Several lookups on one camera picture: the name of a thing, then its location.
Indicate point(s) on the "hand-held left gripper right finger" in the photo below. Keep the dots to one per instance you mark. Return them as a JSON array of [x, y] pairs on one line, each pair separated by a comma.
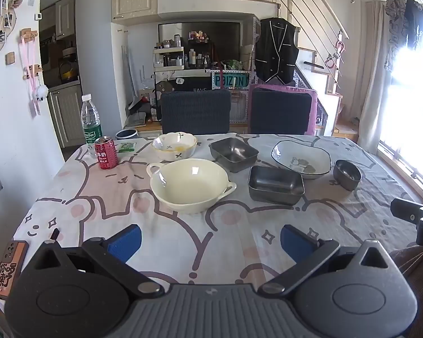
[[296, 244]]

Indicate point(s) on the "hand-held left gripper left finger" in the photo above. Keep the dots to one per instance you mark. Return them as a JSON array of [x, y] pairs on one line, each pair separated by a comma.
[[126, 242]]

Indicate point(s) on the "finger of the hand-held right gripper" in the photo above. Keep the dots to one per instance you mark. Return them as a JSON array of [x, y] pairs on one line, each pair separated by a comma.
[[407, 210]]

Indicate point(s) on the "square steel container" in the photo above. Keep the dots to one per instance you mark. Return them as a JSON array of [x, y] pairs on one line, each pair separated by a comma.
[[232, 149], [275, 183]]

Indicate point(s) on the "floral ceramic bowl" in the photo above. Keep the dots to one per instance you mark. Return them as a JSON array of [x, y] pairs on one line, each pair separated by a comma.
[[183, 153]]

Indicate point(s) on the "small round steel bowl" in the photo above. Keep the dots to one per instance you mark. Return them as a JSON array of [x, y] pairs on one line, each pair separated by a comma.
[[347, 176]]

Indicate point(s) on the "cartoon bear printed tablecloth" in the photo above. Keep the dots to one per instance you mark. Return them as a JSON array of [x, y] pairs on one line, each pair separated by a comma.
[[197, 239]]

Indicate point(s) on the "red drink can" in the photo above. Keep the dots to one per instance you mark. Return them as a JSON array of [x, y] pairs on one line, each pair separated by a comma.
[[105, 155]]

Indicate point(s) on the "green snack packet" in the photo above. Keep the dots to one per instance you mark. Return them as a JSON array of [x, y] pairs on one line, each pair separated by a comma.
[[127, 147]]

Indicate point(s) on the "blue trash bin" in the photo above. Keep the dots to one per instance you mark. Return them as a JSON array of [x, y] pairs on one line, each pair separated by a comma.
[[127, 134]]

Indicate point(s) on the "phone in orange case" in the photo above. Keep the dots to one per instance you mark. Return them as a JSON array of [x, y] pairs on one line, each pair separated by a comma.
[[7, 271]]

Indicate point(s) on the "clear plastic water bottle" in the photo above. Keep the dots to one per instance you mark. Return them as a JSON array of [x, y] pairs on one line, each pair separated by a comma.
[[91, 119]]

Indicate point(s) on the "dark grey chair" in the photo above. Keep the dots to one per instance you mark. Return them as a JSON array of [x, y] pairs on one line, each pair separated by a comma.
[[282, 112], [197, 112]]

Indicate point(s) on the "beige curtain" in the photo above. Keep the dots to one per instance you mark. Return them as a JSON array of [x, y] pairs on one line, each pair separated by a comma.
[[372, 77]]

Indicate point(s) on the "cream kitchen base cabinet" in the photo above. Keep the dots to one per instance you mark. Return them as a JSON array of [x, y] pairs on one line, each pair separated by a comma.
[[65, 116]]

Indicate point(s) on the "teal sign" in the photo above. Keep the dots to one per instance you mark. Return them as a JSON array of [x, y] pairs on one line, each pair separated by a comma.
[[231, 81]]

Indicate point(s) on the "grey patterned hanging garment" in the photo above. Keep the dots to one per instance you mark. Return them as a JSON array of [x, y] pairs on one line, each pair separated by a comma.
[[394, 31]]

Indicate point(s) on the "pink ribbon with plush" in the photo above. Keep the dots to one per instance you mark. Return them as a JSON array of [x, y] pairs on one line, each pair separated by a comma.
[[33, 77]]

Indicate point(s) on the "white cosmetics organizer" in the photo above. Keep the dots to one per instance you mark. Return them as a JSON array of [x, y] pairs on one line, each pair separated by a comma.
[[169, 58]]

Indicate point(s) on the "black hanging garment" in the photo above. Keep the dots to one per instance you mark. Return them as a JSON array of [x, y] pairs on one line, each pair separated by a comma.
[[416, 21]]

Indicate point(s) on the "black vest with white trim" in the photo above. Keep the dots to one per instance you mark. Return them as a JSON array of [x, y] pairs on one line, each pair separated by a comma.
[[275, 52]]

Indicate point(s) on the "stair railing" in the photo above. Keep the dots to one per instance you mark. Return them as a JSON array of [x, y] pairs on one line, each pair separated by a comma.
[[313, 17]]

